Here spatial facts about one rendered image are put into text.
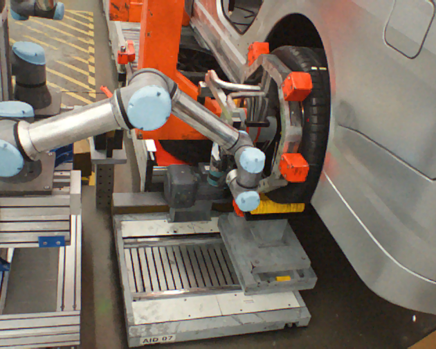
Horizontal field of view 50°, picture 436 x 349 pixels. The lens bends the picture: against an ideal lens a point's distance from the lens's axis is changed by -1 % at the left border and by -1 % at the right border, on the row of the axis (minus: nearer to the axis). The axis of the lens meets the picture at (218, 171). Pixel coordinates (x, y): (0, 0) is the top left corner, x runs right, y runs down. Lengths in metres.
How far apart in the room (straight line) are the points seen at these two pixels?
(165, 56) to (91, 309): 1.18
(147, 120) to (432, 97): 0.72
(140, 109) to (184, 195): 1.17
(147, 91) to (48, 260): 1.13
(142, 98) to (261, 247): 1.27
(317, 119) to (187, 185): 0.86
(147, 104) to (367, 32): 0.69
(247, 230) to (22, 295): 1.08
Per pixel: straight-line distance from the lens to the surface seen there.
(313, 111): 1.73
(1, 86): 1.70
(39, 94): 1.98
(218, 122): 1.50
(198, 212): 2.67
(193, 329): 2.11
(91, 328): 2.19
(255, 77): 2.13
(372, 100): 1.45
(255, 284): 2.22
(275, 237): 2.35
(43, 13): 2.15
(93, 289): 2.33
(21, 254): 2.21
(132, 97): 1.26
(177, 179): 2.34
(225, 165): 1.65
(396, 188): 1.36
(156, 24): 2.17
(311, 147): 1.74
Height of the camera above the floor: 1.73
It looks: 33 degrees down
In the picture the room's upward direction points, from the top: 11 degrees clockwise
